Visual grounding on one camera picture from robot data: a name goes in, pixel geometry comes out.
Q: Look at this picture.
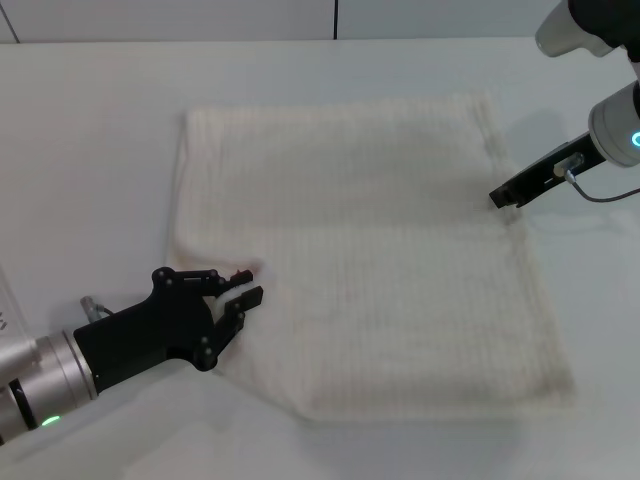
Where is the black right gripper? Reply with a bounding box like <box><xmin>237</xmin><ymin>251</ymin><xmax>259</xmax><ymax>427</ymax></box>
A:
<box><xmin>488</xmin><ymin>132</ymin><xmax>604</xmax><ymax>211</ymax></box>

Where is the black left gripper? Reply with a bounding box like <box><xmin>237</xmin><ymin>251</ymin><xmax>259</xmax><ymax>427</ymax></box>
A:
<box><xmin>73</xmin><ymin>267</ymin><xmax>265</xmax><ymax>374</ymax></box>

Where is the white ribbed towel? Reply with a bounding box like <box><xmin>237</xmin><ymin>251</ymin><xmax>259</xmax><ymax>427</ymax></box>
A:
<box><xmin>167</xmin><ymin>89</ymin><xmax>576</xmax><ymax>426</ymax></box>

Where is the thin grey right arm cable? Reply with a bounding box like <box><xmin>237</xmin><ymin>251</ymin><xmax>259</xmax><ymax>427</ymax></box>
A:
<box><xmin>552</xmin><ymin>153</ymin><xmax>640</xmax><ymax>204</ymax></box>

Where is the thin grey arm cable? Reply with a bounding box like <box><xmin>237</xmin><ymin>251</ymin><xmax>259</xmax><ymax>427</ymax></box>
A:
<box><xmin>552</xmin><ymin>153</ymin><xmax>640</xmax><ymax>204</ymax></box>
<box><xmin>79</xmin><ymin>295</ymin><xmax>117</xmax><ymax>324</ymax></box>

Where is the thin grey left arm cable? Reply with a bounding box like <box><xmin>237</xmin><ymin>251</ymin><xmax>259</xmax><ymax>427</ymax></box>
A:
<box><xmin>79</xmin><ymin>295</ymin><xmax>117</xmax><ymax>324</ymax></box>

